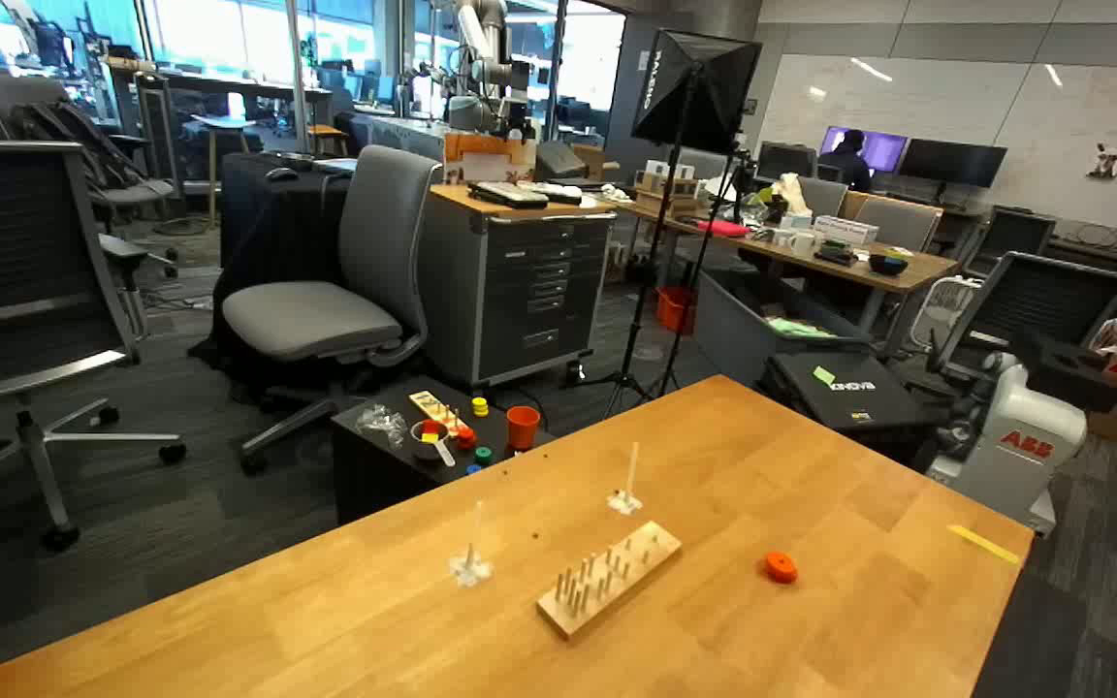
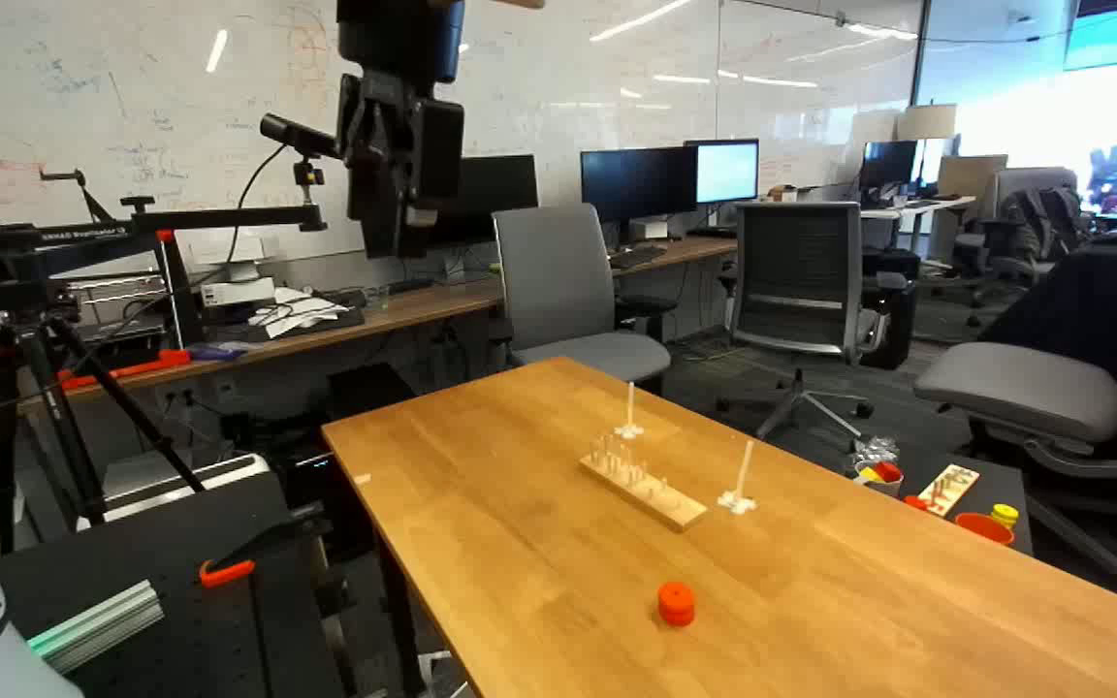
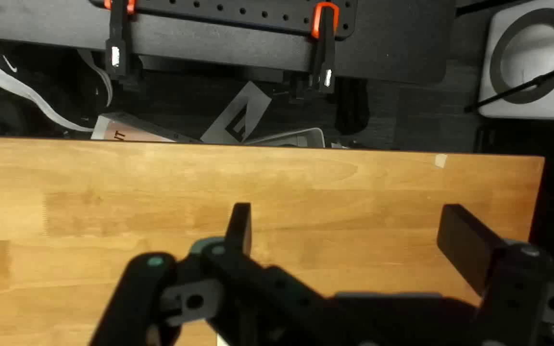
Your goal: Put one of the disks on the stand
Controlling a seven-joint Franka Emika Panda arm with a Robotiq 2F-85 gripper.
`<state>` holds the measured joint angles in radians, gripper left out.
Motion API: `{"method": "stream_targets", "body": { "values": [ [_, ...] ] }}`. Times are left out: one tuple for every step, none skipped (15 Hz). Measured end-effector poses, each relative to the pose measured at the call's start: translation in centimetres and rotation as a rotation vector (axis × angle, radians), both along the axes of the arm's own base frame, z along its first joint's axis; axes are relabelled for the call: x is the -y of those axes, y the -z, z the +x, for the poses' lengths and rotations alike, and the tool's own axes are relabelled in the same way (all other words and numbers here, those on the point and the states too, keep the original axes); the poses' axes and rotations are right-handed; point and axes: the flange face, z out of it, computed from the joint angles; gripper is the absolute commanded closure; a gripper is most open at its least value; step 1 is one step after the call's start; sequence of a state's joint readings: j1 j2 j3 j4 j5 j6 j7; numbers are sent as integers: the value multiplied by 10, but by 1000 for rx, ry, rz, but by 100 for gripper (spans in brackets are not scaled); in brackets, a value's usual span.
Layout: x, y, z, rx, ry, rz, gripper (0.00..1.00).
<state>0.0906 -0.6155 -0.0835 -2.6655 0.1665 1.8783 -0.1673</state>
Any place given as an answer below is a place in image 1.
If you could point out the white ABB robot base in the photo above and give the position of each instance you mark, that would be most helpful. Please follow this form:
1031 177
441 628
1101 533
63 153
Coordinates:
1009 455

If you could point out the clear acrylic stand right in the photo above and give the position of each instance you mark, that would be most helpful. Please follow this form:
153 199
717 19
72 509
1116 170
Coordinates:
626 498

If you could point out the black softbox light stand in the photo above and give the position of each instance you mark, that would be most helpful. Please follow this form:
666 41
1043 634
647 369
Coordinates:
692 99

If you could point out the orange cup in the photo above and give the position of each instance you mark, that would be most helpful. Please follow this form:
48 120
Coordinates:
523 424

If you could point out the grey rolling cabinet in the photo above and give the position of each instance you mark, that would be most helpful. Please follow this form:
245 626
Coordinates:
511 290

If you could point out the black low side table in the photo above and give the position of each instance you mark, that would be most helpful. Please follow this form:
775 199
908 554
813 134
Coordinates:
386 448

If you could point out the grey office chair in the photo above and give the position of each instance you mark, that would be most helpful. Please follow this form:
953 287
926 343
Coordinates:
360 323

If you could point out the wooden peg board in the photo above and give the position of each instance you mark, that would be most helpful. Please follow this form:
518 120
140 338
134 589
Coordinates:
599 580

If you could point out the orange spool disk on table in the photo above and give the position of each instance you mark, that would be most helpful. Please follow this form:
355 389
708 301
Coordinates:
780 567

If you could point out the wooden office desk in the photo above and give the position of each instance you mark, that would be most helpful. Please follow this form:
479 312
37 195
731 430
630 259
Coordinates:
921 267

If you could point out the yellow tape strip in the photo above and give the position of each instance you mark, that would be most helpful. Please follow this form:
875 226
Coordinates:
983 544

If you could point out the black mesh office chair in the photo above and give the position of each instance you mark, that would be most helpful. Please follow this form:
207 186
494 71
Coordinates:
60 315

